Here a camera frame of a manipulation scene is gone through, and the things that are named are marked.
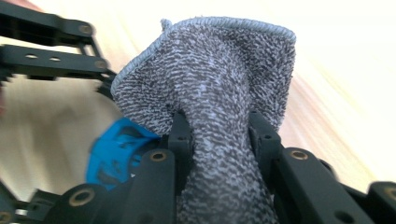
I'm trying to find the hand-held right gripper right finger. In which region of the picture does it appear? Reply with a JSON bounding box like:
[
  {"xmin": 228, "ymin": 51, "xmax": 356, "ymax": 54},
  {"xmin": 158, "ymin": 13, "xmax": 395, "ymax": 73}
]
[{"xmin": 247, "ymin": 109, "xmax": 285, "ymax": 189}]

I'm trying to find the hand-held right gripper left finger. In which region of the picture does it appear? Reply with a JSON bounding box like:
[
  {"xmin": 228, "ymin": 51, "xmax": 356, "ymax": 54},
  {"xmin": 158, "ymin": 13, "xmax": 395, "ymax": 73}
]
[{"xmin": 167, "ymin": 110, "xmax": 195, "ymax": 195}]

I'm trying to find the blue toy car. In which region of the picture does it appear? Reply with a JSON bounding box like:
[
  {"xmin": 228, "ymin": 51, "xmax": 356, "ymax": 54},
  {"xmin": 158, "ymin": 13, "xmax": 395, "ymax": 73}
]
[{"xmin": 85, "ymin": 116, "xmax": 163, "ymax": 191}]

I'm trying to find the grey speckled cloth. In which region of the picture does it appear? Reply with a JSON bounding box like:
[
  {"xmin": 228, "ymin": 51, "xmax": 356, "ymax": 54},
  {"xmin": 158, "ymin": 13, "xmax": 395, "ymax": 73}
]
[{"xmin": 110, "ymin": 15, "xmax": 297, "ymax": 224}]

